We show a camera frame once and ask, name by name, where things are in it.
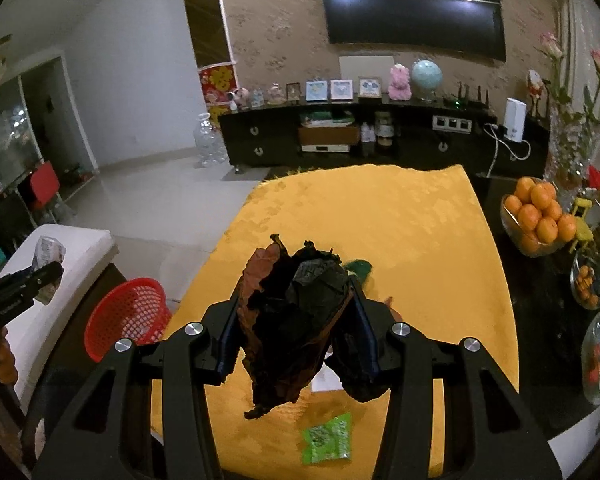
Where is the white cushioned seat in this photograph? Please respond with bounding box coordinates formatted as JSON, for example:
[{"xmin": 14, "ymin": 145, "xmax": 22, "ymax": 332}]
[{"xmin": 0, "ymin": 223, "xmax": 119, "ymax": 411}]

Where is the glass flower vase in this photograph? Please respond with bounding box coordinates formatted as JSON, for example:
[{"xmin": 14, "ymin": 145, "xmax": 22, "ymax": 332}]
[{"xmin": 545, "ymin": 104, "xmax": 598, "ymax": 194}]

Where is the cat print snack packet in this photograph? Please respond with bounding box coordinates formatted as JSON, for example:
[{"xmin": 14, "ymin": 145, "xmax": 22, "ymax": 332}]
[{"xmin": 32, "ymin": 236, "xmax": 66, "ymax": 304}]

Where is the pink plush toy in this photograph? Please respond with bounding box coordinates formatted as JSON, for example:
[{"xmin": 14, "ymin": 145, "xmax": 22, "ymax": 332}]
[{"xmin": 388, "ymin": 63, "xmax": 412, "ymax": 102}]

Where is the light blue globe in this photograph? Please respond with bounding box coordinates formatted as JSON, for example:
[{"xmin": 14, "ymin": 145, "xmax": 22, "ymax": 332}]
[{"xmin": 411, "ymin": 60, "xmax": 443, "ymax": 102}]

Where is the red chair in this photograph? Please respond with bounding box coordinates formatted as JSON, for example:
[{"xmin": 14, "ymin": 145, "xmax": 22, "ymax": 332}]
[{"xmin": 30, "ymin": 162, "xmax": 60, "ymax": 210}]

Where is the white tissue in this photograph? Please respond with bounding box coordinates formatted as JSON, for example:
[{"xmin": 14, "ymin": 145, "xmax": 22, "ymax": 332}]
[{"xmin": 311, "ymin": 363, "xmax": 342, "ymax": 393}]

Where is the red festive poster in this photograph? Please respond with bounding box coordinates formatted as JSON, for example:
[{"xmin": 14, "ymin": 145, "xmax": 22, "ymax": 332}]
[{"xmin": 198, "ymin": 62, "xmax": 238, "ymax": 113}]

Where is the white picture frame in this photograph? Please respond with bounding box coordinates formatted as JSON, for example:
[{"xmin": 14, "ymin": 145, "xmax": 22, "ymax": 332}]
[
  {"xmin": 329, "ymin": 79, "xmax": 354, "ymax": 101},
  {"xmin": 306, "ymin": 80, "xmax": 329, "ymax": 102}
]

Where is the black tv cabinet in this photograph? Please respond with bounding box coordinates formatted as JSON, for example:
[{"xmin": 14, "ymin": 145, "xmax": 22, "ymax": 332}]
[{"xmin": 219, "ymin": 96, "xmax": 550, "ymax": 178}]

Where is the clear large water bottle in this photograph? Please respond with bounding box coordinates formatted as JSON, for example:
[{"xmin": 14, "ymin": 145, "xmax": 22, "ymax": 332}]
[{"xmin": 194, "ymin": 113, "xmax": 227, "ymax": 167}]

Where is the black wall television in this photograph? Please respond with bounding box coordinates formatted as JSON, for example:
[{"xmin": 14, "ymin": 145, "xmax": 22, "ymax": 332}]
[{"xmin": 323, "ymin": 0, "xmax": 506, "ymax": 62}]

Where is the glass bowl of snacks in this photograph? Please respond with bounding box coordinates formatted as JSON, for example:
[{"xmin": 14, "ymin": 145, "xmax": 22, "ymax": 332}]
[{"xmin": 570, "ymin": 250, "xmax": 600, "ymax": 310}]

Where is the brown dried leaf wrapper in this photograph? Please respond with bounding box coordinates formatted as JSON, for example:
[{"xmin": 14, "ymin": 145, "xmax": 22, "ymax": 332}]
[{"xmin": 236, "ymin": 234, "xmax": 353, "ymax": 419}]

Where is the yellow table cloth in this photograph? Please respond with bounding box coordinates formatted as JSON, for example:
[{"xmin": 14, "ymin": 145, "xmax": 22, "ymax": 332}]
[{"xmin": 169, "ymin": 165, "xmax": 519, "ymax": 479}]

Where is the dark green wrapper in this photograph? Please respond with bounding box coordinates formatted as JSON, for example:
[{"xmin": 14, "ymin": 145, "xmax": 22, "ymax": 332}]
[{"xmin": 342, "ymin": 259, "xmax": 373, "ymax": 282}]

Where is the red plastic mesh basket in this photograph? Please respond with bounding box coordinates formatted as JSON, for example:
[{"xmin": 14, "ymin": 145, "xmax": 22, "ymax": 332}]
[{"xmin": 83, "ymin": 278, "xmax": 172, "ymax": 363}]

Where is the white router box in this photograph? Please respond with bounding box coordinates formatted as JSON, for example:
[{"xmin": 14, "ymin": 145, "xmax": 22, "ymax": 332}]
[{"xmin": 504, "ymin": 98, "xmax": 527, "ymax": 143}]

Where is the green snack packet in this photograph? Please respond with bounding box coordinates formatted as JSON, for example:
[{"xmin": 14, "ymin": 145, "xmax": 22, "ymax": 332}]
[{"xmin": 301, "ymin": 413, "xmax": 351, "ymax": 465}]

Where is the black plastic bag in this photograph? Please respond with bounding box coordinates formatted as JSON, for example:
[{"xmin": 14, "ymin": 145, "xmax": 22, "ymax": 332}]
[{"xmin": 249, "ymin": 240, "xmax": 350, "ymax": 352}]

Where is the bowl of oranges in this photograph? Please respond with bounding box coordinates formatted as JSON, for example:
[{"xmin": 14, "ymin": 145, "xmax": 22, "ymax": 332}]
[{"xmin": 501, "ymin": 177, "xmax": 577, "ymax": 258}]

